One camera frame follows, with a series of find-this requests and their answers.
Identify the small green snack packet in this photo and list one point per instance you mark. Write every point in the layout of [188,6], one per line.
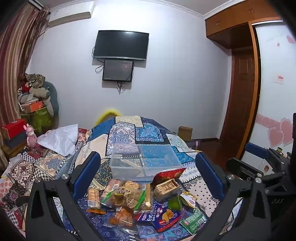
[174,204]

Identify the wooden bedside table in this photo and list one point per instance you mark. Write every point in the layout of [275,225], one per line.
[11,153]

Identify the blue potato chip packet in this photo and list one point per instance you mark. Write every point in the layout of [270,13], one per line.
[159,219]

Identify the clear cookie packet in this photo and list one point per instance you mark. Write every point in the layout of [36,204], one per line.
[131,185]

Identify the cardboard box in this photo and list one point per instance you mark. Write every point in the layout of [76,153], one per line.
[185,133]

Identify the orange fried snack packet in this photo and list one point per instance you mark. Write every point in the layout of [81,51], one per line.
[121,217]

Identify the clear plastic storage container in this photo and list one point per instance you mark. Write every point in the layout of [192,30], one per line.
[148,162]

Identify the white pink snack packet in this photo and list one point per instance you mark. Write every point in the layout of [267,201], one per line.
[189,199]

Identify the pink slipper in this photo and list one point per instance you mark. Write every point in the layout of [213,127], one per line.
[198,143]

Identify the red white sticker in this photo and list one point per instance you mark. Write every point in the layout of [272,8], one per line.
[278,79]

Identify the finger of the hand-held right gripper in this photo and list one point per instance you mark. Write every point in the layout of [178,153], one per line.
[242,168]
[255,150]

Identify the orange cracker packet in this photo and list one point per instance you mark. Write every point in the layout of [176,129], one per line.
[93,199]

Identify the wooden overhead cabinet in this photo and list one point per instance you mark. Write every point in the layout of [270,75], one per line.
[231,25]

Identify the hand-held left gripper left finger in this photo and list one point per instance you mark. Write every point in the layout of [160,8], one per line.
[89,171]

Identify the dark box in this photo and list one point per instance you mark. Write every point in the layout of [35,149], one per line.
[16,141]

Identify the grey stuffed toy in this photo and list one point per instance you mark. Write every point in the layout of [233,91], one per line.
[39,93]

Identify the small black wall monitor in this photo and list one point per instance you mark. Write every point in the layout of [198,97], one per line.
[118,70]

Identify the patterned folded cloth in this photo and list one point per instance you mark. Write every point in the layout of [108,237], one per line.
[34,80]

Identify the green striped snack packet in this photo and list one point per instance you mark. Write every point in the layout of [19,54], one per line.
[193,223]

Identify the clear biscuit packet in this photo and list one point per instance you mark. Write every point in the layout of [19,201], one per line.
[112,188]

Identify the pink toy figure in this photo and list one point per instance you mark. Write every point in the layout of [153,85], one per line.
[31,136]

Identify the orange box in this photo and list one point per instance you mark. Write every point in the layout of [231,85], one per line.
[32,107]

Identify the yellow fuzzy object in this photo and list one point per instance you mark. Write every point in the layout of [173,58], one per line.
[107,114]

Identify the wooden door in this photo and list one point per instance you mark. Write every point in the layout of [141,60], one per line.
[240,97]

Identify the red chip bag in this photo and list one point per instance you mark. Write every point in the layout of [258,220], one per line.
[167,175]

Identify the green-edged wafer packet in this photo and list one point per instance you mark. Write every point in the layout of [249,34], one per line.
[145,199]

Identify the patchwork printed blanket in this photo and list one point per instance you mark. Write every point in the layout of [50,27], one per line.
[124,134]

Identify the red box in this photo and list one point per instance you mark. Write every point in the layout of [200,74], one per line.
[13,128]

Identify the white printed packet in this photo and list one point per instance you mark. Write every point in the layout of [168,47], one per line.
[266,168]

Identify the white air conditioner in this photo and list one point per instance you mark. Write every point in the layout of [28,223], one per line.
[69,14]

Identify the brown striped curtain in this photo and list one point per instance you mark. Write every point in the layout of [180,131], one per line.
[13,58]

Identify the large black wall television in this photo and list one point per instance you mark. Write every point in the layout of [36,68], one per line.
[120,45]

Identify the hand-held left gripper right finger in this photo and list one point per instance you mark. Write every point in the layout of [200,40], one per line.
[209,176]

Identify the white pillow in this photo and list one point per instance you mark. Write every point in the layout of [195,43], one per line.
[60,139]

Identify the brown pastry packet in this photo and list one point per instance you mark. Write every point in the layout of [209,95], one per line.
[165,188]

